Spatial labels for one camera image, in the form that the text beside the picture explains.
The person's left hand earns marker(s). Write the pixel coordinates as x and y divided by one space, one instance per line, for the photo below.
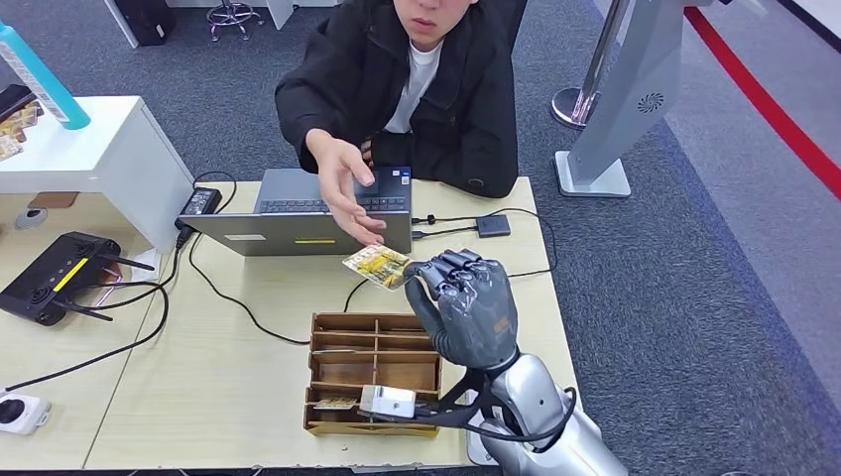
366 152

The stack of yellow cards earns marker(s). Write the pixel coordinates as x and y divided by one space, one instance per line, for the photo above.
13 134

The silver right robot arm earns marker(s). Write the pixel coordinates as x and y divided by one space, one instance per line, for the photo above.
545 407

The grey kiosk stand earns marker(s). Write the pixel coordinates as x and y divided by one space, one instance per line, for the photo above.
631 85

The person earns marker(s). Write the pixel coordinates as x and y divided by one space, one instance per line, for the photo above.
460 118

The yellow printed room key card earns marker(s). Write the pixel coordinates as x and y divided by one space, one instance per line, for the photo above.
335 404

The small black USB hub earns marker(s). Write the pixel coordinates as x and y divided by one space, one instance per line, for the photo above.
493 226

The white desk leg panel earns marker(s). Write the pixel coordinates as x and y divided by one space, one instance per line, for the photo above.
121 26
281 12

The wooden card organizer box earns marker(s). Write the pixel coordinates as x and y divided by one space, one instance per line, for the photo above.
348 374

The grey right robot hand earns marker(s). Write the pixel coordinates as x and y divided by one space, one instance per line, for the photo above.
473 315

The brown cardboard piece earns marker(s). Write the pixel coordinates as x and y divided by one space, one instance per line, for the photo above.
52 200

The black router with yellow stripe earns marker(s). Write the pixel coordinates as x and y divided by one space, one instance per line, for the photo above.
46 282

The white paper slip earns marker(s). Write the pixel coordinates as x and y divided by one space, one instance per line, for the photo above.
146 263

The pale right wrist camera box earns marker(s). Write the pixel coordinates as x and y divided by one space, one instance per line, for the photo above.
387 402

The white desk shelf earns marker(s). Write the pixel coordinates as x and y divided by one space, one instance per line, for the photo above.
98 151

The black cabinet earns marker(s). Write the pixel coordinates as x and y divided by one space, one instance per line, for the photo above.
144 20

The chrome stanchion post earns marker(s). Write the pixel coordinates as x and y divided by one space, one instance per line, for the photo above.
575 105

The person's right hand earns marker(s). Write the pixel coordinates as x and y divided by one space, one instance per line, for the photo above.
341 177

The grey laptop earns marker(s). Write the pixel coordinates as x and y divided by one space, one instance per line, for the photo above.
276 240

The white power strip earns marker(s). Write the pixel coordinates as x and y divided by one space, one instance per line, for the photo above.
23 414

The small round white puck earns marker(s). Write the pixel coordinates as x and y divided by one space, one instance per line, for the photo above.
31 219

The teal bottle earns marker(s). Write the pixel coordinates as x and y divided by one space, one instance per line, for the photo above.
46 85

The chrome stool base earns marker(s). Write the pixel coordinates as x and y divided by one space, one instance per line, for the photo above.
230 13

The black laptop power adapter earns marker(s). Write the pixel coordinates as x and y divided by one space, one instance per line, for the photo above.
201 202

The black camera bracket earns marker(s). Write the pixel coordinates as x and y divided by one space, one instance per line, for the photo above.
453 410

